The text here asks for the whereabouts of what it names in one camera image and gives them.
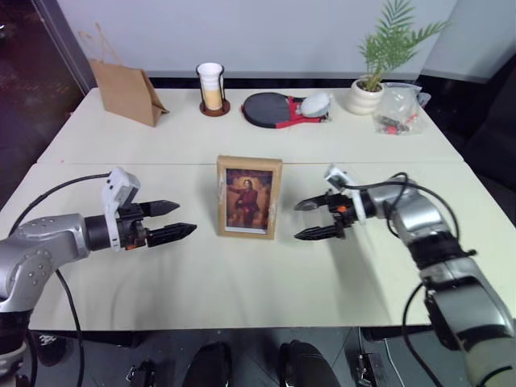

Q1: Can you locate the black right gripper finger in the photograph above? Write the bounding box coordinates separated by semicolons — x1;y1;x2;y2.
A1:
293;193;332;213
293;223;343;242

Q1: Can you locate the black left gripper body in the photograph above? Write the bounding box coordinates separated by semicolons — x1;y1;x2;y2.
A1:
115;203;151;252

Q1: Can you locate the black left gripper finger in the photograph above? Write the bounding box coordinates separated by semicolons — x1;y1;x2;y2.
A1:
141;198;181;217
145;223;198;248

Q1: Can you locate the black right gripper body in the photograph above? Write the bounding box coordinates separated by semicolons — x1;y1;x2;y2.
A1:
324;192;358;239

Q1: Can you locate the red table tennis paddle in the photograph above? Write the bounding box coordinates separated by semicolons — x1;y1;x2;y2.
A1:
240;92;332;130

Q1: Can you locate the brown paper bag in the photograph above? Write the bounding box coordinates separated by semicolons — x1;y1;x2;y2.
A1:
78;22;171;128

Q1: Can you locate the clear plastic bag of parts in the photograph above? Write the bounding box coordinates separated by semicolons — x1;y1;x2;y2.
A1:
372;82;432;136

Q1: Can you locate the sand hourglass with wooden base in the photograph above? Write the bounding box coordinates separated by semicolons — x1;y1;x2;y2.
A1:
196;62;231;118

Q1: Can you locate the dark rounded shape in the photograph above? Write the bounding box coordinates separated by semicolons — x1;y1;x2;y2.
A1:
278;339;344;387
180;340;234;387

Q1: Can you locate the potted green fern plant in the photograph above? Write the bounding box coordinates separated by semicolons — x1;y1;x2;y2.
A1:
344;0;452;116

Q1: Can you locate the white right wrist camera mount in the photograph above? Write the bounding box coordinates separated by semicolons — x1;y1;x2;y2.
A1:
323;163;367;225

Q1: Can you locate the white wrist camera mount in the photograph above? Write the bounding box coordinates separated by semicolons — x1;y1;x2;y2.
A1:
323;163;367;225
100;167;141;253

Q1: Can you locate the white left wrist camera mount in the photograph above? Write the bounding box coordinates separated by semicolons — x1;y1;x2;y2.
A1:
100;167;141;253

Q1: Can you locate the wooden picture frame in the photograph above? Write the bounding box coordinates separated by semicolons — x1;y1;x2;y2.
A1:
217;154;284;242

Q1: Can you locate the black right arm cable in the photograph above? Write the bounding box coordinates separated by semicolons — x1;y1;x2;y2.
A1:
346;172;477;387

